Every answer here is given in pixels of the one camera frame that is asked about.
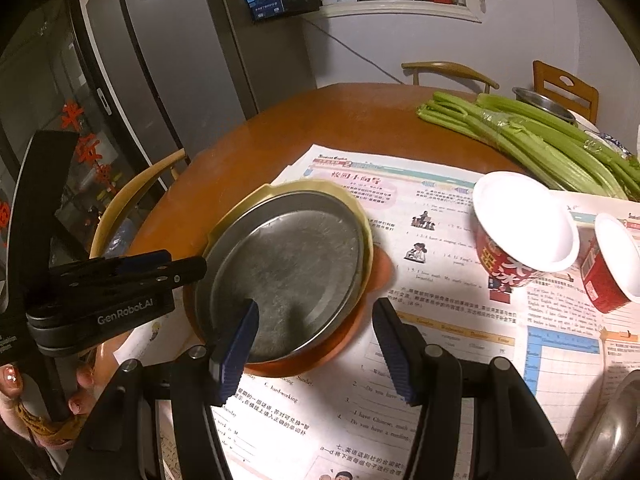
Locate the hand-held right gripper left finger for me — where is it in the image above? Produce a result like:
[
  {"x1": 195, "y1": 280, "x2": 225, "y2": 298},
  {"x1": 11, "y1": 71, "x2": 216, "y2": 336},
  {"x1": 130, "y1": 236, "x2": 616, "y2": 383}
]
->
[{"x1": 60, "y1": 299, "x2": 261, "y2": 480}]

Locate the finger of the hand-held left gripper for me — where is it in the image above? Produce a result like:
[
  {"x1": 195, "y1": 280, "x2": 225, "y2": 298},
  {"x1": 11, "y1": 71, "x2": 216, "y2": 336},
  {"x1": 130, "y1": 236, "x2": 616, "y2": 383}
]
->
[
  {"x1": 47, "y1": 251, "x2": 173, "y2": 281},
  {"x1": 50, "y1": 258, "x2": 208, "y2": 301}
]

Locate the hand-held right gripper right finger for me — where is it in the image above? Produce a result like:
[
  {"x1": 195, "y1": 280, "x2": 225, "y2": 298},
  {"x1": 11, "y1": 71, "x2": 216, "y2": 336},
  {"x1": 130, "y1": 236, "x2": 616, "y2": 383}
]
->
[{"x1": 372, "y1": 298, "x2": 576, "y2": 480}]

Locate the orange plate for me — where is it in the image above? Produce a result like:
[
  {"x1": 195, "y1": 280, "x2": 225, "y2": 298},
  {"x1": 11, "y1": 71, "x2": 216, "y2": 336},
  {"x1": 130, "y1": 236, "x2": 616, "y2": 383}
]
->
[{"x1": 182, "y1": 245, "x2": 393, "y2": 378}]

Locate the yellow shell-shaped plate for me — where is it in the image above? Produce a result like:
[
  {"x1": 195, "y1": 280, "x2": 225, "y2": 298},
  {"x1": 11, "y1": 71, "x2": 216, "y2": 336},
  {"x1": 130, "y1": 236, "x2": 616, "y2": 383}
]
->
[{"x1": 202, "y1": 180, "x2": 375, "y2": 311}]

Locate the steel plate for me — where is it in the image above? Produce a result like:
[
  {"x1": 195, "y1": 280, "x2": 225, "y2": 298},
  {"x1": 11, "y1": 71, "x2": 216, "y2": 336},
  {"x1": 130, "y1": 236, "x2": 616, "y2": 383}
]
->
[{"x1": 195, "y1": 191, "x2": 365, "y2": 365}]

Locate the red paper bowl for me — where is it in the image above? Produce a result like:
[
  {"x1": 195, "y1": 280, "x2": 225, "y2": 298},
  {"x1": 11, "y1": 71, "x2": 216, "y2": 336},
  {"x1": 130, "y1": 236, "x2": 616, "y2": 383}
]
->
[
  {"x1": 580, "y1": 213, "x2": 640, "y2": 314},
  {"x1": 472, "y1": 171, "x2": 581, "y2": 289}
]

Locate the large steel bowl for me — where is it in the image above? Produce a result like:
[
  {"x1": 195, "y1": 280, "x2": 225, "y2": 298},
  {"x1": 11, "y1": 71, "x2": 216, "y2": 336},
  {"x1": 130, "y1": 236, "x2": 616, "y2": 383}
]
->
[{"x1": 570, "y1": 367, "x2": 640, "y2": 478}]

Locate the person's left hand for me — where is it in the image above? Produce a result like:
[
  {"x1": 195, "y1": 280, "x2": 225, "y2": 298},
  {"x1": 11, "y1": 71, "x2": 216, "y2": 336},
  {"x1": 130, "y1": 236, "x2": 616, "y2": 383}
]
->
[{"x1": 0, "y1": 362, "x2": 98, "y2": 441}]

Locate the printed newspaper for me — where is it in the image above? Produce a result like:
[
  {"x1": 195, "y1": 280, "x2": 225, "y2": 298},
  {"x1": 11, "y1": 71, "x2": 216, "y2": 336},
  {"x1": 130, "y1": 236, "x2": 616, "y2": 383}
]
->
[{"x1": 120, "y1": 144, "x2": 640, "y2": 480}]

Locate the dark glass cabinet door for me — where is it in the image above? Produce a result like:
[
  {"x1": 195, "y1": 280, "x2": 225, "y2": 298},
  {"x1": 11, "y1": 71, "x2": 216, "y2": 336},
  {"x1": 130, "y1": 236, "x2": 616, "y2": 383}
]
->
[{"x1": 0, "y1": 0, "x2": 151, "y2": 261}]

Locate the grey refrigerator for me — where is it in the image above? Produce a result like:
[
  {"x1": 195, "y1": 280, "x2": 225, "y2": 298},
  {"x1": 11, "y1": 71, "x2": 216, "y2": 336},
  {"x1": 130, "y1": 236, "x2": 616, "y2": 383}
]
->
[{"x1": 75, "y1": 0, "x2": 321, "y2": 171}]

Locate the celery bunch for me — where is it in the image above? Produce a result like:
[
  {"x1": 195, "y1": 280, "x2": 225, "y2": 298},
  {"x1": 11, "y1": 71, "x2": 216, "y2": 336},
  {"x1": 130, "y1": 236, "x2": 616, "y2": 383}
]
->
[{"x1": 417, "y1": 91, "x2": 640, "y2": 202}]

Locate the blue box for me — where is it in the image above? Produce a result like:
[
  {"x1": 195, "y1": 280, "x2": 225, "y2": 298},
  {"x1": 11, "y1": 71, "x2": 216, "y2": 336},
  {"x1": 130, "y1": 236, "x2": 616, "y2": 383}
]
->
[{"x1": 242, "y1": 0, "x2": 286, "y2": 21}]

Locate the small steel bowl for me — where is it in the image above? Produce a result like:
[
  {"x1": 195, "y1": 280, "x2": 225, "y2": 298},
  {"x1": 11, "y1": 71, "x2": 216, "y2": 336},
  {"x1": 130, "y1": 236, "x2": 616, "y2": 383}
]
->
[{"x1": 512, "y1": 86, "x2": 576, "y2": 123}]

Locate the white bowl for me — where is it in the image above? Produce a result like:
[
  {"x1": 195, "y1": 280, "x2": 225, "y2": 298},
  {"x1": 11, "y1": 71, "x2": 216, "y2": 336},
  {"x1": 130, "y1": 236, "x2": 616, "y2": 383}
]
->
[{"x1": 570, "y1": 110, "x2": 598, "y2": 133}]

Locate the blue patterned dish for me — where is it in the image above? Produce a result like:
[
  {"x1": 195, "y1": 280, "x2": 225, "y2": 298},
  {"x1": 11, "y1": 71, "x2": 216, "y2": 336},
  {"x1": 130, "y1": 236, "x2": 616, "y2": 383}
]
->
[{"x1": 585, "y1": 130, "x2": 633, "y2": 156}]

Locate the slotted-back wooden chair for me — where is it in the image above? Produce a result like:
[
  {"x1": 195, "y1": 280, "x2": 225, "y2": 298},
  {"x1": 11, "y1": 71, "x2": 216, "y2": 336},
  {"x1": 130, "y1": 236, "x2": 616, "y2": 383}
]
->
[{"x1": 532, "y1": 60, "x2": 599, "y2": 123}]

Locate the brown braided cord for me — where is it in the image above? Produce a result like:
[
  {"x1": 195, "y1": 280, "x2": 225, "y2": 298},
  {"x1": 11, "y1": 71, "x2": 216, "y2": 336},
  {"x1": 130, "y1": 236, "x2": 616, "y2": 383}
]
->
[{"x1": 12, "y1": 397, "x2": 88, "y2": 450}]

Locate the black wall cable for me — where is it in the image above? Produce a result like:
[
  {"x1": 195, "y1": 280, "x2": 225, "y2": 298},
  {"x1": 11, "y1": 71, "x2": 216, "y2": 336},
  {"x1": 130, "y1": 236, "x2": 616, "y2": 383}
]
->
[{"x1": 310, "y1": 20, "x2": 406, "y2": 83}]

